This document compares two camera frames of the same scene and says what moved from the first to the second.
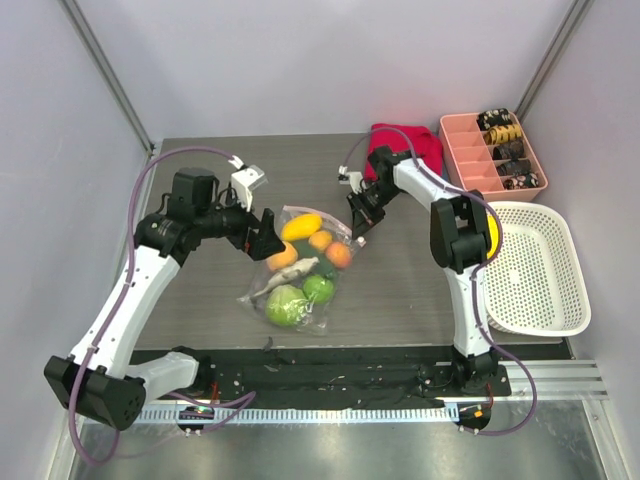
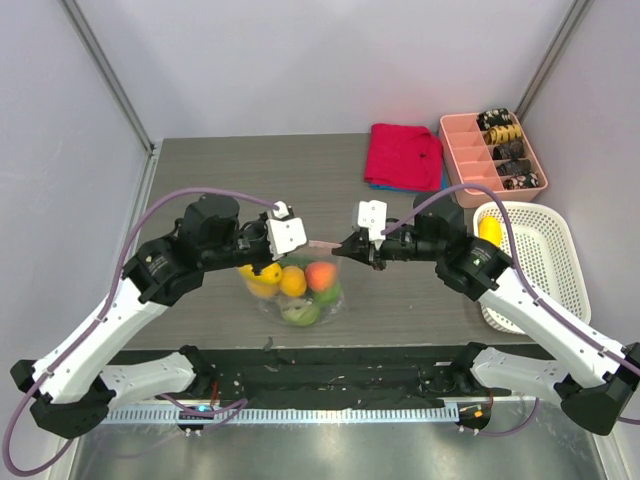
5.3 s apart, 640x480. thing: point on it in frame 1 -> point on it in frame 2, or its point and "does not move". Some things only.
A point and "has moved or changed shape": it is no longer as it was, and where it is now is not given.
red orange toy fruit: x=339 y=254 -> x=320 y=276
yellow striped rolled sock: x=501 y=133 does not move
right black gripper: x=365 y=206 -> x=373 y=251
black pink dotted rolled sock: x=521 y=181 does not move
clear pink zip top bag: x=297 y=288 has moved or changed shape
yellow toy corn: x=494 y=235 does not move
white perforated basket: x=534 y=282 does not move
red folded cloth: x=419 y=141 does not move
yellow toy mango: x=300 y=225 -> x=264 y=285
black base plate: x=343 y=376 does not move
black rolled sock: x=515 y=167 does not move
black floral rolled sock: x=493 y=117 does not move
